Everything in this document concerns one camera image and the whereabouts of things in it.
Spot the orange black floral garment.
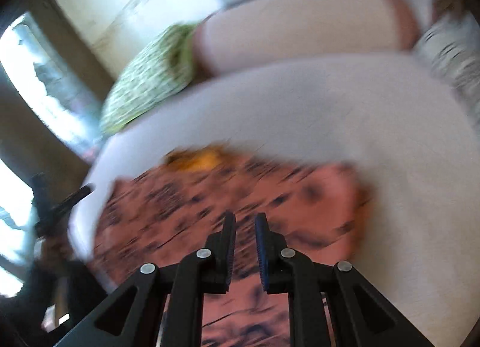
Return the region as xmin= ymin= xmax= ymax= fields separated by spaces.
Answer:
xmin=91 ymin=144 xmax=373 ymax=347

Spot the dark sleeved left forearm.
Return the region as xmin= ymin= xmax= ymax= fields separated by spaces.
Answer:
xmin=1 ymin=260 xmax=107 ymax=346

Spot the person's left hand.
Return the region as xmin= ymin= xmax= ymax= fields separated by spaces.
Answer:
xmin=40 ymin=235 xmax=74 ymax=270

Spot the dark wooden glass door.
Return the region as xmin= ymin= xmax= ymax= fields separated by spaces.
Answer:
xmin=1 ymin=0 xmax=113 ymax=295

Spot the green white patterned pillow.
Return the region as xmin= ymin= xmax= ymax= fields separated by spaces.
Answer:
xmin=100 ymin=24 xmax=197 ymax=137

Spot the grey striped pillow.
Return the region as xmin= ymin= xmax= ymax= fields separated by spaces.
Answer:
xmin=414 ymin=14 xmax=479 ymax=129

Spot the beige quilted bolster cushion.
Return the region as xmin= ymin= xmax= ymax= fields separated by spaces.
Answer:
xmin=192 ymin=0 xmax=420 ymax=76

